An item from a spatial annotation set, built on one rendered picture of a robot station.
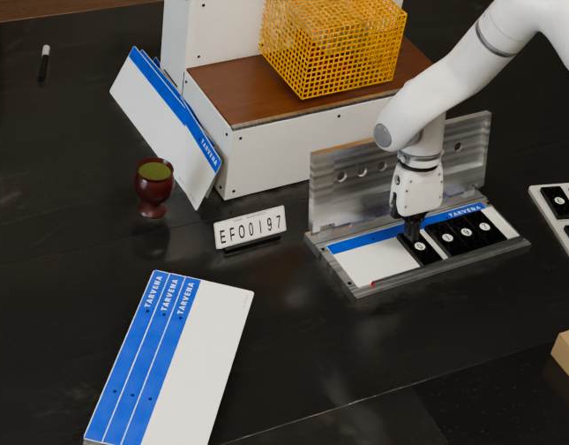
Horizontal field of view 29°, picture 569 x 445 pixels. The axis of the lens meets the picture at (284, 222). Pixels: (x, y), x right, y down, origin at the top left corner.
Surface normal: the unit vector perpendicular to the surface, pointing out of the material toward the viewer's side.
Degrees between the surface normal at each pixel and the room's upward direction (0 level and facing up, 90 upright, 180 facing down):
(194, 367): 0
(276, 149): 90
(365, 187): 76
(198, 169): 69
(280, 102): 0
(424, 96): 50
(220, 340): 0
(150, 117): 63
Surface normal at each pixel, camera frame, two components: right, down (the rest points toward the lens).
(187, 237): 0.13, -0.75
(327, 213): 0.49, 0.43
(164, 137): -0.70, -0.11
